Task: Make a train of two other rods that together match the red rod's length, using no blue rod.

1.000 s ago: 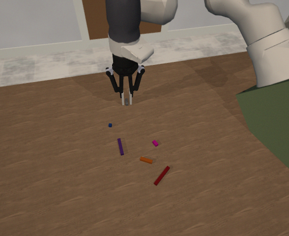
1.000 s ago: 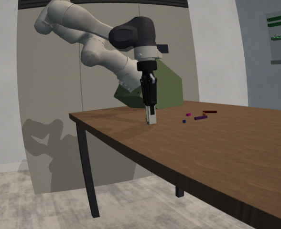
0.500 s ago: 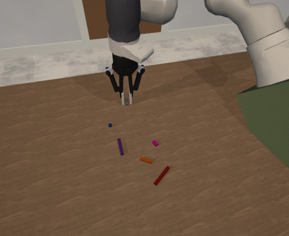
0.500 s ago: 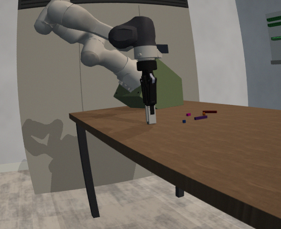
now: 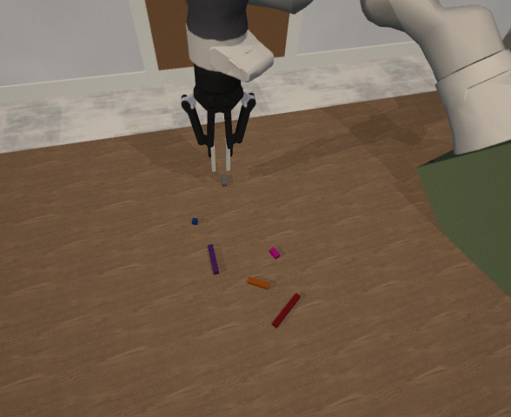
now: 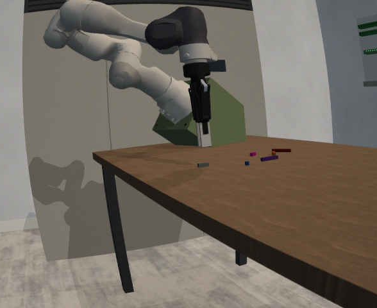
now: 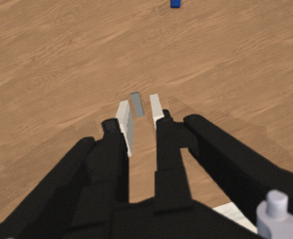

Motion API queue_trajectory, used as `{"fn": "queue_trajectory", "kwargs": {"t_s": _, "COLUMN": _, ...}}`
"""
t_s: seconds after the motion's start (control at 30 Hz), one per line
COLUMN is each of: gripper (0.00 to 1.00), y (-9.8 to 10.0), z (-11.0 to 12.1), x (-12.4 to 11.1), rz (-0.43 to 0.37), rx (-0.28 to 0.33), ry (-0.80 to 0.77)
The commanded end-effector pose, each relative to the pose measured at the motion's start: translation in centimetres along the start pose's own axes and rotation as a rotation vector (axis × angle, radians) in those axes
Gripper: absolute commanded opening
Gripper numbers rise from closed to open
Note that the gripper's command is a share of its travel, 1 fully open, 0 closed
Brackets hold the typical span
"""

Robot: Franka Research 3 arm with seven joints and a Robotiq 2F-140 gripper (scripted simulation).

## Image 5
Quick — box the purple rod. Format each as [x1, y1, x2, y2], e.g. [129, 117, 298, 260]
[208, 244, 219, 275]

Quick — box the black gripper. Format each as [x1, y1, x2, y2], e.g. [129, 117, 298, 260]
[182, 64, 256, 172]

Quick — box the magenta rectangular block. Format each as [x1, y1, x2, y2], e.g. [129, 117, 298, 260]
[269, 248, 280, 259]

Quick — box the orange rod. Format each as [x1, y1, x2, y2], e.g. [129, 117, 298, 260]
[248, 277, 270, 290]

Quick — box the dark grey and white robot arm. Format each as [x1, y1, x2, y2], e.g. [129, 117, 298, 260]
[186, 0, 511, 155]

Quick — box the red rod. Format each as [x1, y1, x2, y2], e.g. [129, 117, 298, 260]
[272, 293, 301, 328]

